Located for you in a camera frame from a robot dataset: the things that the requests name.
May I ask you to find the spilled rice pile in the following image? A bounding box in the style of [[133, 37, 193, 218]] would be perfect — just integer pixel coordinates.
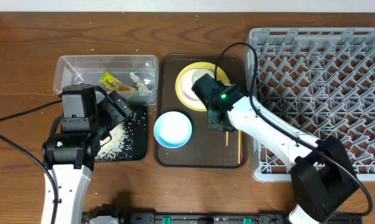
[[93, 110, 146, 162]]

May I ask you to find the clear plastic bin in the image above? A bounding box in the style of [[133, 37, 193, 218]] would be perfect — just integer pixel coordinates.
[[53, 55, 159, 105]]

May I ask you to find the wooden chopstick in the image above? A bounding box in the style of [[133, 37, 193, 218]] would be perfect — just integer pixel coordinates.
[[225, 131, 229, 147], [238, 130, 242, 164]]

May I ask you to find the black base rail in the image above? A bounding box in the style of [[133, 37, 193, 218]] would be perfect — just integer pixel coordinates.
[[81, 203, 363, 224]]

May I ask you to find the dark brown serving tray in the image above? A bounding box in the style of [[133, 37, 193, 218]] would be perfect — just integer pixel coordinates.
[[154, 54, 247, 169]]

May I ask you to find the light blue bowl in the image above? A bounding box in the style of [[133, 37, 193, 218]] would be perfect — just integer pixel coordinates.
[[154, 111, 192, 149]]

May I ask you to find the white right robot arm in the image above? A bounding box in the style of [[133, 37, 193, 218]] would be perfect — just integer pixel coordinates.
[[201, 83, 359, 223]]

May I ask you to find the yellow green snack wrapper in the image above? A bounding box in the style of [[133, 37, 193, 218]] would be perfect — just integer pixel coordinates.
[[98, 72, 137, 91]]

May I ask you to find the black tray bin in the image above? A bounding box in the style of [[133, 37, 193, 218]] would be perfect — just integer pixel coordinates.
[[92, 104, 148, 162]]

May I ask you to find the yellow plate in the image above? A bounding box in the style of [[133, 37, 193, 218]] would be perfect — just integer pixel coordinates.
[[175, 62, 215, 111]]

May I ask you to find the grey dishwasher rack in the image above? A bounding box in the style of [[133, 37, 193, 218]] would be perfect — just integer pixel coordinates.
[[244, 27, 375, 182]]

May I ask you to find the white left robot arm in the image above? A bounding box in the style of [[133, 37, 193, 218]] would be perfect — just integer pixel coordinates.
[[41, 86, 133, 223]]

